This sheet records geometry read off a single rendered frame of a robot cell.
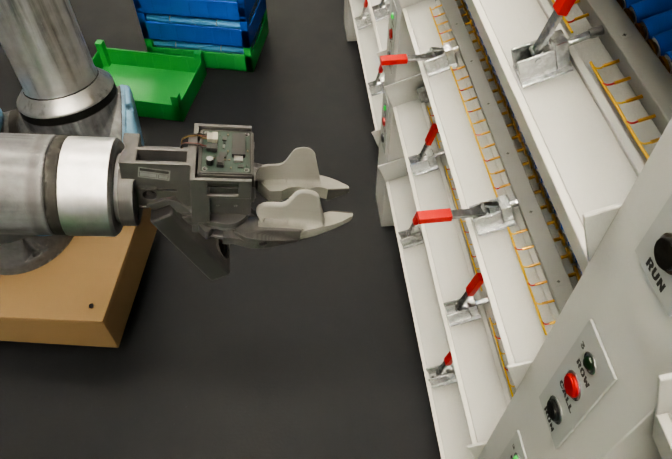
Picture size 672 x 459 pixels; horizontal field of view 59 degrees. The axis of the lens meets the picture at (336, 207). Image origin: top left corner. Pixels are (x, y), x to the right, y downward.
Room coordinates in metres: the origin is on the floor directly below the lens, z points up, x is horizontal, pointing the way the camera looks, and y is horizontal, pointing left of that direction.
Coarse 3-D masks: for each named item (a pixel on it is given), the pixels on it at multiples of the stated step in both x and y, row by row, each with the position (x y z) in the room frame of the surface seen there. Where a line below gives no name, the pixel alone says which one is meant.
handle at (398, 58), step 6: (396, 54) 0.66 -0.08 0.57; (402, 54) 0.66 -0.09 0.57; (420, 54) 0.66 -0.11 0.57; (426, 54) 0.66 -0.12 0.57; (432, 54) 0.65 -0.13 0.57; (384, 60) 0.65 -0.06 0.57; (390, 60) 0.65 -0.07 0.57; (396, 60) 0.65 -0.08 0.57; (402, 60) 0.65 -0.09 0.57; (408, 60) 0.65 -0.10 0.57; (414, 60) 0.65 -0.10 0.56; (420, 60) 0.65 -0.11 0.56
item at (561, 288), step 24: (456, 24) 0.70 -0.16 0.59; (480, 72) 0.60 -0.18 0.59; (480, 96) 0.56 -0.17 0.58; (480, 120) 0.53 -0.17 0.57; (504, 120) 0.51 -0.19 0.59; (504, 144) 0.47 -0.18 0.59; (504, 168) 0.45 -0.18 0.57; (528, 192) 0.40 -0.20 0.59; (528, 216) 0.37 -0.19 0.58; (552, 240) 0.34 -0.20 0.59; (552, 264) 0.31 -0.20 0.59; (528, 288) 0.30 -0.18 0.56; (552, 288) 0.29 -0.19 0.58
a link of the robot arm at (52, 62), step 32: (0, 0) 0.72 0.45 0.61; (32, 0) 0.73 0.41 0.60; (64, 0) 0.77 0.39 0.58; (0, 32) 0.72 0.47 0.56; (32, 32) 0.72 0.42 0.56; (64, 32) 0.74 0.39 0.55; (32, 64) 0.71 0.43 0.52; (64, 64) 0.72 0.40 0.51; (32, 96) 0.70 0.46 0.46; (64, 96) 0.70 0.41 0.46; (96, 96) 0.72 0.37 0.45; (128, 96) 0.76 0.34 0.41; (32, 128) 0.68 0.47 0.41; (64, 128) 0.67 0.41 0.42; (96, 128) 0.69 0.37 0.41; (128, 128) 0.71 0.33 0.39
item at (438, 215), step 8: (448, 208) 0.40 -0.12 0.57; (472, 208) 0.40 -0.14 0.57; (480, 208) 0.40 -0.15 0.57; (424, 216) 0.38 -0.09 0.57; (432, 216) 0.38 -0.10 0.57; (440, 216) 0.38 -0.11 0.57; (448, 216) 0.38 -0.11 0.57; (456, 216) 0.39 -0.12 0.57; (464, 216) 0.39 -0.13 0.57; (472, 216) 0.39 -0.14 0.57; (480, 216) 0.39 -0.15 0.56
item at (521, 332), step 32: (416, 0) 0.82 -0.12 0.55; (416, 32) 0.75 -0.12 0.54; (448, 96) 0.60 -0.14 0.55; (448, 128) 0.54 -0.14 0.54; (480, 128) 0.53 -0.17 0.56; (512, 128) 0.52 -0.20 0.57; (448, 160) 0.49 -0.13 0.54; (480, 160) 0.48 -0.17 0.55; (480, 192) 0.43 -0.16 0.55; (480, 256) 0.35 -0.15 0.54; (512, 256) 0.35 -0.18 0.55; (512, 288) 0.31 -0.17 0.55; (512, 320) 0.28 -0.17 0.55; (544, 320) 0.27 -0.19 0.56; (512, 352) 0.25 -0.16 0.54
